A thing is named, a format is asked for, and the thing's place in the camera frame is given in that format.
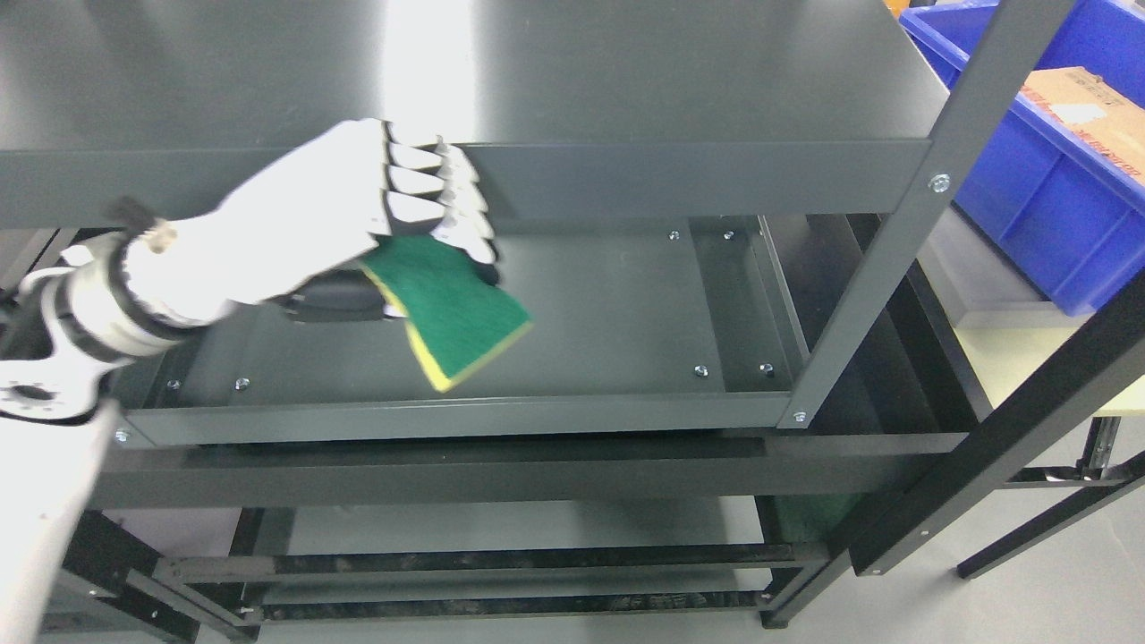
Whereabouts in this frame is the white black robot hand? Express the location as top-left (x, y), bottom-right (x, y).
top-left (120, 118), bottom-right (499, 327)

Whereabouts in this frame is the blue plastic bin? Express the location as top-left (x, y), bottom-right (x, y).
top-left (955, 1), bottom-right (1144, 317)

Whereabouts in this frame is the green yellow sponge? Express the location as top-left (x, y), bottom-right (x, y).
top-left (357, 236), bottom-right (532, 393)

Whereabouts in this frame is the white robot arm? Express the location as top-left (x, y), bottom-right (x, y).
top-left (3, 199), bottom-right (187, 643)

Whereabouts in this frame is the black metal shelf rack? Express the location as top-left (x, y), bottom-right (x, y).
top-left (3, 1), bottom-right (1142, 643)

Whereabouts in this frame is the cardboard box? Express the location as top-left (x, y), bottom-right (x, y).
top-left (1020, 66), bottom-right (1144, 186)

